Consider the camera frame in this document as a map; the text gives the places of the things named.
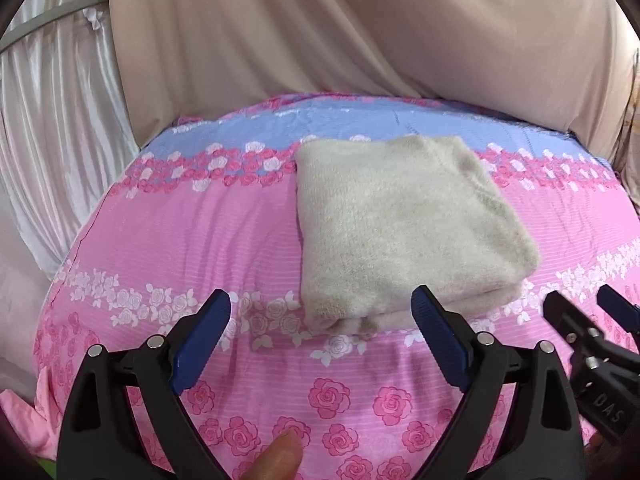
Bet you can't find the beige knit heart sweater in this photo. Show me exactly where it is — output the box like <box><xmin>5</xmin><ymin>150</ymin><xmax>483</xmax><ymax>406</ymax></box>
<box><xmin>295</xmin><ymin>136</ymin><xmax>540</xmax><ymax>335</ymax></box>

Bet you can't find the right hand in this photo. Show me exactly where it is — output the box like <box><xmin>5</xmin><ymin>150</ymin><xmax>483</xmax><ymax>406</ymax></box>
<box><xmin>585</xmin><ymin>432</ymin><xmax>604</xmax><ymax>460</ymax></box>

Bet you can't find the left hand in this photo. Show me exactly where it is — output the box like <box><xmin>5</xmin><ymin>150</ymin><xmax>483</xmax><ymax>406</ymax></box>
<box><xmin>242</xmin><ymin>430</ymin><xmax>304</xmax><ymax>480</ymax></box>

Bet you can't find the floral patterned pillow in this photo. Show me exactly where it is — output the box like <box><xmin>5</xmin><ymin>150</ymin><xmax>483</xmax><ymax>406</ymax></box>
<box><xmin>614</xmin><ymin>51</ymin><xmax>640</xmax><ymax>211</ymax></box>

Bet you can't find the beige curtain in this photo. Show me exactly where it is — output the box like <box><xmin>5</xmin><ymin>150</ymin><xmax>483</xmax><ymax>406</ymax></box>
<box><xmin>110</xmin><ymin>0</ymin><xmax>638</xmax><ymax>157</ymax></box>

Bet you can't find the white satin curtain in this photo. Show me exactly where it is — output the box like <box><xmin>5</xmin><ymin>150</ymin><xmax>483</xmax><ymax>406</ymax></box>
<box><xmin>0</xmin><ymin>0</ymin><xmax>139</xmax><ymax>401</ymax></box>

